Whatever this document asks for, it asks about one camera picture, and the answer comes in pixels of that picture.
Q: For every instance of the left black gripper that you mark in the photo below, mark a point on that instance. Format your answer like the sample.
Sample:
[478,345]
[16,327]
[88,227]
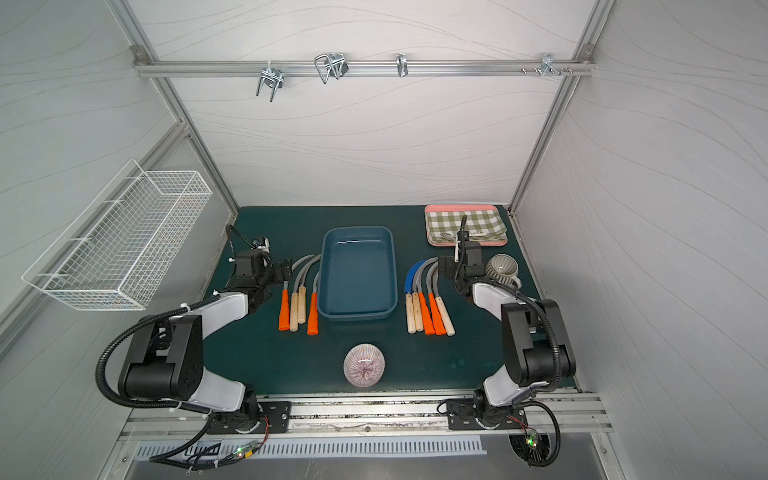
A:
[284,270]

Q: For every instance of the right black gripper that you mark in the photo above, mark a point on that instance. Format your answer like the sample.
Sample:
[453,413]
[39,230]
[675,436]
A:
[445,267]

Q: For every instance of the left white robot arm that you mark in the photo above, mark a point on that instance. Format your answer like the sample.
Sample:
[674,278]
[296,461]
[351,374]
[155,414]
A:
[159,361]

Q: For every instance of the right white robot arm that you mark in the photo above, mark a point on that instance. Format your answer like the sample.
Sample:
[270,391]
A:
[535,359]

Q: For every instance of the blue plastic storage box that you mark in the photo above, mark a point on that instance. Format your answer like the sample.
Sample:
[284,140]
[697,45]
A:
[358,274]

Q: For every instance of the striped ceramic mug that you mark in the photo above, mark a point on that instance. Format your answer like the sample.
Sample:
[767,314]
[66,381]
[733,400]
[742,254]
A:
[504,269]

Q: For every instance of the green checkered cloth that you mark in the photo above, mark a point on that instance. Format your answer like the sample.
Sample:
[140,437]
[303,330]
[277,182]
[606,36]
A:
[482,226]

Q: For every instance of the pink tray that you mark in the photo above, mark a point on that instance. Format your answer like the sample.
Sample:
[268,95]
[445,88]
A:
[463,207]

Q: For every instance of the orange sickle beside box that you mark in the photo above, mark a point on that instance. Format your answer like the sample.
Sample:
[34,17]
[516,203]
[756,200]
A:
[313,318]

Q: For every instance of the purple striped bowl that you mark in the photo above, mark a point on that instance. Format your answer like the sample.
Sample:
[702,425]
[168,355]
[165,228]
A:
[364,365]

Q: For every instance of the metal clamp hook left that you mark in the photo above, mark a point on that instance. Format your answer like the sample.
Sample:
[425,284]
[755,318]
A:
[271,79]

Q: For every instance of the aluminium crossbar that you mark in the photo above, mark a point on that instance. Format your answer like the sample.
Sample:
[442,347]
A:
[357,68]

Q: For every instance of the metal U-bolt hook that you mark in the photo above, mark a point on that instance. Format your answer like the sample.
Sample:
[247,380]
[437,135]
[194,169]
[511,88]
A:
[331,65]

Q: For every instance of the white wire basket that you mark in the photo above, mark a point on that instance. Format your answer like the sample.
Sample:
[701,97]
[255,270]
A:
[114,255]

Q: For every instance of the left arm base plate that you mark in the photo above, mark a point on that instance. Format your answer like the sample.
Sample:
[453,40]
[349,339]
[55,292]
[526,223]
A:
[253,418]

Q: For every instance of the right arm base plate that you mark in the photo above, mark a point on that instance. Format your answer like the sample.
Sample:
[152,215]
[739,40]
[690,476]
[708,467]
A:
[465,414]

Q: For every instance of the aluminium front rail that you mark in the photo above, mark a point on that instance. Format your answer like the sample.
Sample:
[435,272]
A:
[435,412]

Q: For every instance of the slotted cable duct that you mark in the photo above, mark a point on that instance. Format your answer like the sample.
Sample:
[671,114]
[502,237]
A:
[330,447]

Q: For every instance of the small metal ring hook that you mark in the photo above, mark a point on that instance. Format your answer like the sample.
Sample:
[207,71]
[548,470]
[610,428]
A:
[401,65]

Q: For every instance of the metal bracket hook right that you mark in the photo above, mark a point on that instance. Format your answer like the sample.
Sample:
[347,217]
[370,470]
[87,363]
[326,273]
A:
[547,67]

